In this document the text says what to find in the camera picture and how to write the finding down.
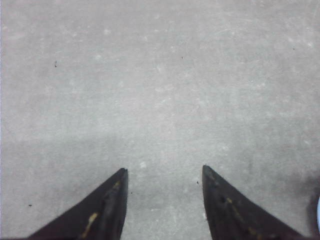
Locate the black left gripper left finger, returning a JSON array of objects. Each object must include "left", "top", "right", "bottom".
[{"left": 28, "top": 168, "right": 129, "bottom": 240}]

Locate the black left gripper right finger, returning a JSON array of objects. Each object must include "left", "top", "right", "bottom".
[{"left": 202, "top": 165, "right": 305, "bottom": 240}]

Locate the blue plastic plate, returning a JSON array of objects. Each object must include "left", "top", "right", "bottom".
[{"left": 316, "top": 196, "right": 320, "bottom": 232}]

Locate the grey table mat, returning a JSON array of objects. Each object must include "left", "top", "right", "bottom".
[{"left": 0, "top": 0, "right": 320, "bottom": 240}]

